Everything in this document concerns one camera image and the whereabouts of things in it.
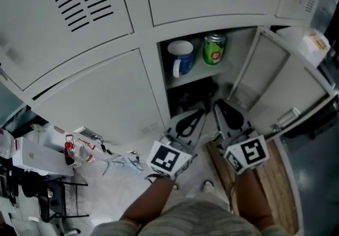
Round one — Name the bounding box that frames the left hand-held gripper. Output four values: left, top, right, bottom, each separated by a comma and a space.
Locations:
146, 109, 208, 181

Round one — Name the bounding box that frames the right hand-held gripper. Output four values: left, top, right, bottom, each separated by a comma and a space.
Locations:
213, 98, 270, 176

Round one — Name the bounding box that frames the blue and white mug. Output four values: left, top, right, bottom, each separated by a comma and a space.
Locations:
166, 40, 196, 78

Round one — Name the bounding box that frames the green drink can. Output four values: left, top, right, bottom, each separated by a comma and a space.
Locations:
202, 32, 227, 66

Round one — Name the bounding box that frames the grey metal locker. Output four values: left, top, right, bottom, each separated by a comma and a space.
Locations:
0, 0, 339, 151

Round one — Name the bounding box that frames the person's left forearm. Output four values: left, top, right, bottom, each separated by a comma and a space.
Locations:
121, 176, 177, 228

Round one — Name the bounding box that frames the person's right forearm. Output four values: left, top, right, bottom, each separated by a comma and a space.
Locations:
234, 169, 275, 230

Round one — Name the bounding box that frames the plain grey locker door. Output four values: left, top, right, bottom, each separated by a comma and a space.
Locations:
31, 48, 166, 148

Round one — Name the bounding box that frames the wooden pallet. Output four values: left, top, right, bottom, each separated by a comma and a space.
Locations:
206, 138, 301, 234

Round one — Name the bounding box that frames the person's white shoe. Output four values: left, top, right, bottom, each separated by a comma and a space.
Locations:
202, 180, 215, 194

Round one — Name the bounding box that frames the silver door latch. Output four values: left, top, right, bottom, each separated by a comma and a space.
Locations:
276, 107, 301, 128

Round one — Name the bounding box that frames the person's grey clothing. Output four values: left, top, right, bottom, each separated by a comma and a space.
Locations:
90, 197, 291, 236

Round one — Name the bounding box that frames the clear bottle with red cap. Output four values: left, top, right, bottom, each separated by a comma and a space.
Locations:
64, 134, 96, 169

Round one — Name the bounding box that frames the white cardboard box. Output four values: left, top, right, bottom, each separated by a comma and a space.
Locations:
297, 32, 331, 68

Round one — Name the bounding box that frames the black metal stool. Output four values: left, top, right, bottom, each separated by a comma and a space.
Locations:
38, 176, 90, 224

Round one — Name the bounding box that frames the long white box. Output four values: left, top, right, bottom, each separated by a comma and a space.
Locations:
12, 136, 75, 177

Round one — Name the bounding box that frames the red and white plastic bag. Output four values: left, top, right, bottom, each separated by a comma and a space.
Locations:
0, 128, 16, 159

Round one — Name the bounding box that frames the white cable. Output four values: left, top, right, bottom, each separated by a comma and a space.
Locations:
101, 151, 144, 177

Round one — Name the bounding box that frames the black lanyard clip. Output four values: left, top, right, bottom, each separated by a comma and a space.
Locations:
99, 139, 113, 156

